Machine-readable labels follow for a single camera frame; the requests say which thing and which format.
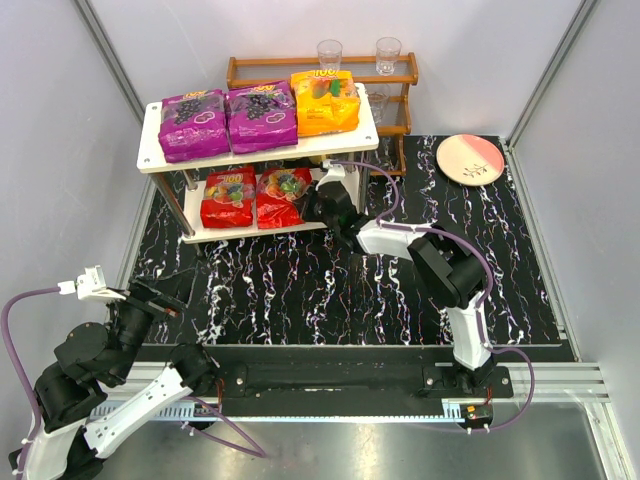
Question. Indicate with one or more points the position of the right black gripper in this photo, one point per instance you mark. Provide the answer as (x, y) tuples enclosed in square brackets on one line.
[(314, 203)]

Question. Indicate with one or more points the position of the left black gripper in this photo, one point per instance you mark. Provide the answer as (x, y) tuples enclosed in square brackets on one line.
[(151, 302)]

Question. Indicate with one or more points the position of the red candy bag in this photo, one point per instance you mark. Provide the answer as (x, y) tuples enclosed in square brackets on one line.
[(280, 197), (228, 199)]

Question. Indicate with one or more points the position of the purple candy bag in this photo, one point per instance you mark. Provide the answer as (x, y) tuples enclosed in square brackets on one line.
[(194, 126), (261, 117)]

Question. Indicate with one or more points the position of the orange mango candy bag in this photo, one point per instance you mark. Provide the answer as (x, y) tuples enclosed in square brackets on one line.
[(327, 102)]

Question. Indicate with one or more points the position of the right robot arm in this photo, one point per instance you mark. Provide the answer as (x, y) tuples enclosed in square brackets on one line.
[(456, 275)]

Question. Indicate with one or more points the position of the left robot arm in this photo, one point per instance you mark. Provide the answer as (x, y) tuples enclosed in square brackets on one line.
[(63, 443)]

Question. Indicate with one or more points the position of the white two-tier shelf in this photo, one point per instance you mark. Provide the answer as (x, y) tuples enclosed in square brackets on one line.
[(151, 161)]

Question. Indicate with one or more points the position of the clear glass lower rack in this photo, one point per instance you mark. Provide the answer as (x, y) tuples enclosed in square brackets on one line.
[(378, 100)]

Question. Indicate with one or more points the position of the clear glass left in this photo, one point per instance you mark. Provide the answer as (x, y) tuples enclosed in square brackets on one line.
[(329, 52)]

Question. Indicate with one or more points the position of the clear glass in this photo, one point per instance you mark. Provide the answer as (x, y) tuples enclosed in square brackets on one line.
[(329, 52), (388, 50)]

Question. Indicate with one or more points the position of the brown wooden rack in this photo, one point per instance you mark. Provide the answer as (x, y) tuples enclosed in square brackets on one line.
[(397, 122)]

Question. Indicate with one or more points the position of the pink cream ceramic plate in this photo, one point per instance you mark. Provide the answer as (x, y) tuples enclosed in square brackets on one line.
[(470, 160)]

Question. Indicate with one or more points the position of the clear glass right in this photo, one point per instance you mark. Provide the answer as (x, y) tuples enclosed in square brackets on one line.
[(388, 50)]

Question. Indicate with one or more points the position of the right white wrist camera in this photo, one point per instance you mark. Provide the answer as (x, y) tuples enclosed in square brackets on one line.
[(333, 173)]

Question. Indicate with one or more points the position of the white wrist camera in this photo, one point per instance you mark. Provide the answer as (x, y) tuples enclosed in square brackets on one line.
[(90, 286), (333, 173)]

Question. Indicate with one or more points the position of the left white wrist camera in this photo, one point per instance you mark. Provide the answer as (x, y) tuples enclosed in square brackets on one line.
[(90, 286)]

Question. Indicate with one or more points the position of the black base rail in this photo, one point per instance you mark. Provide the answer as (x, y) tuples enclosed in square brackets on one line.
[(426, 372)]

